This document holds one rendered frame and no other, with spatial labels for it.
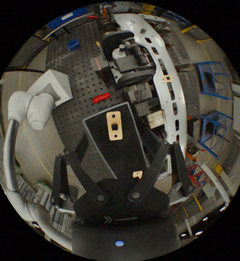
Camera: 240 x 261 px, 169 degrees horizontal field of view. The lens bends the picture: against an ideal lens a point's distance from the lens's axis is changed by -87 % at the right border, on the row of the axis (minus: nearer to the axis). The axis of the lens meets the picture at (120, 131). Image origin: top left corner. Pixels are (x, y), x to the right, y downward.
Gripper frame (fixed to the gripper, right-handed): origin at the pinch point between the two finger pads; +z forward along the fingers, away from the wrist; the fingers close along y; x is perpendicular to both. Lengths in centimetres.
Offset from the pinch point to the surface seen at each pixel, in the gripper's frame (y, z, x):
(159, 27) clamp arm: 32, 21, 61
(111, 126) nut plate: -1.0, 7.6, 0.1
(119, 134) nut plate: 1.2, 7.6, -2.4
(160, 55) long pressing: 27.0, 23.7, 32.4
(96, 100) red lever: -4.3, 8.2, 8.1
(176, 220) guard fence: 335, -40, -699
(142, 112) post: 10.2, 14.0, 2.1
